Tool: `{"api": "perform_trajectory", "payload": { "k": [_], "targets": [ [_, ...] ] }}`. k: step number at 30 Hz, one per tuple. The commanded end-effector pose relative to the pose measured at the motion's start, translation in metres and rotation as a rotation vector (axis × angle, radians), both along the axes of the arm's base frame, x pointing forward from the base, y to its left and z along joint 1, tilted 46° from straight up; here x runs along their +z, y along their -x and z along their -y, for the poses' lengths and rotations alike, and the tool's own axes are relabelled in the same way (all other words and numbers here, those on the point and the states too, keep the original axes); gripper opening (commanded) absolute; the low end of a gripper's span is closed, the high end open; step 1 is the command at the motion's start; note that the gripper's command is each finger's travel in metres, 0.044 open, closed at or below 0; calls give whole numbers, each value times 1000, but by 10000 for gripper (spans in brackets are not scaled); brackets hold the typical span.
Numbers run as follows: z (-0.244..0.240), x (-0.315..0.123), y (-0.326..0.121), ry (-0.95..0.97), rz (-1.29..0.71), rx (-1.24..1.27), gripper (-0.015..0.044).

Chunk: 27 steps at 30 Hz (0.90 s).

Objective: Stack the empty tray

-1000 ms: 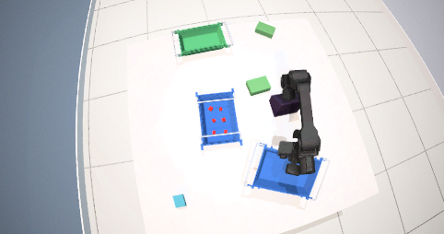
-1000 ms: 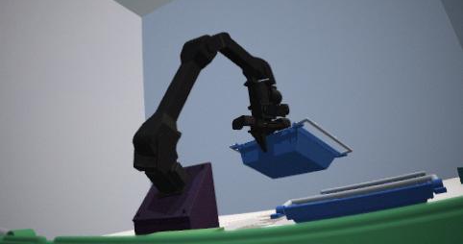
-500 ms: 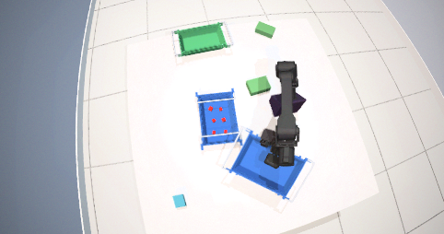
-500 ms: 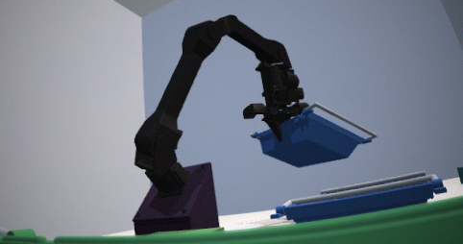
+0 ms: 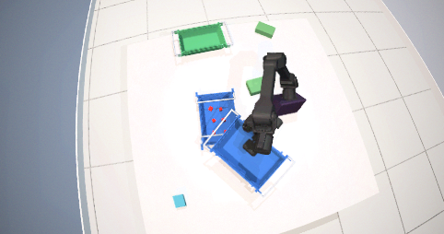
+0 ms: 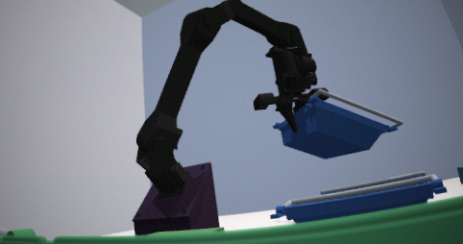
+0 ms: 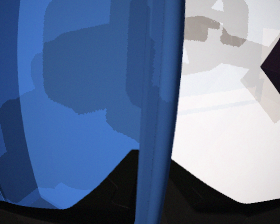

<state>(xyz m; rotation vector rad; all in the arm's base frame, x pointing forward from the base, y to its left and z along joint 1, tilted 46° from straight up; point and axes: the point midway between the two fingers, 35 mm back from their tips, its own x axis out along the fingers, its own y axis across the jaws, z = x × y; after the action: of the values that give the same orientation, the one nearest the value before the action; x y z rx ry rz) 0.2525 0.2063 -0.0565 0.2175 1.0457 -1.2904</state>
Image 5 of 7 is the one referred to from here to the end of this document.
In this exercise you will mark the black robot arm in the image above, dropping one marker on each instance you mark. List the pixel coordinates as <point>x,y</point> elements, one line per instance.
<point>263,119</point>

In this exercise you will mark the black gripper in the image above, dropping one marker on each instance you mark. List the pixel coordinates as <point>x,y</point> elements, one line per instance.
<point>250,144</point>

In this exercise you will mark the small light blue block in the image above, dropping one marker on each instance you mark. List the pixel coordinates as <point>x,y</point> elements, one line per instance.
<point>179,200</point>

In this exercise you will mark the green rectangular block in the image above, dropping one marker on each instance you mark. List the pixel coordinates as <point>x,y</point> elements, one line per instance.
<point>265,29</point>
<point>254,85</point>

